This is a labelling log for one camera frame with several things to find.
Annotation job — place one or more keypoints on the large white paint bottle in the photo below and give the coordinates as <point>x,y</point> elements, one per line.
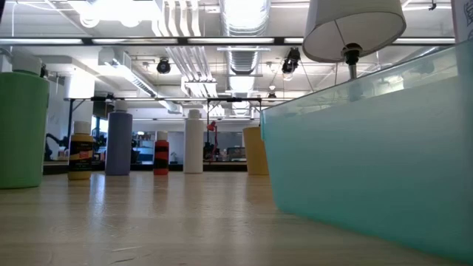
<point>193,147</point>

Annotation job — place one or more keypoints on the small red paint bottle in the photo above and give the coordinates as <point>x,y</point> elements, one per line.
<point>161,146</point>

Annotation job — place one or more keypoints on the teal translucent plastic bin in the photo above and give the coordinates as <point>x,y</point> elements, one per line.
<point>369,166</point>

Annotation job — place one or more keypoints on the small yellow paint bottle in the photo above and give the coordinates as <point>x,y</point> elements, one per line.
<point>80,137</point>

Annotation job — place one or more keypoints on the black background robot arm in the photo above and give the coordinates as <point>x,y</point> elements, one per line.
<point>49,147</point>

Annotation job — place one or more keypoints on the large lavender paint bottle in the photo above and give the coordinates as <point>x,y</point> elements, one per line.
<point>118,147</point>

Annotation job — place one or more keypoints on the large green paint bottle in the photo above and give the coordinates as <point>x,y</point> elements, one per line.
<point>22,129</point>

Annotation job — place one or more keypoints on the red desk lamp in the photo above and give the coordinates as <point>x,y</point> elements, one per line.
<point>211,127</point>

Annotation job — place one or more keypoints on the black ceiling spotlight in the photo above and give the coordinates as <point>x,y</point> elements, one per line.
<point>163,65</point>

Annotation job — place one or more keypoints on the black background rig frame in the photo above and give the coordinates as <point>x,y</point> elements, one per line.
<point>233,99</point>

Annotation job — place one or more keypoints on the silver ventilation duct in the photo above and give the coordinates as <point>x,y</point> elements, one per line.
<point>244,61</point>

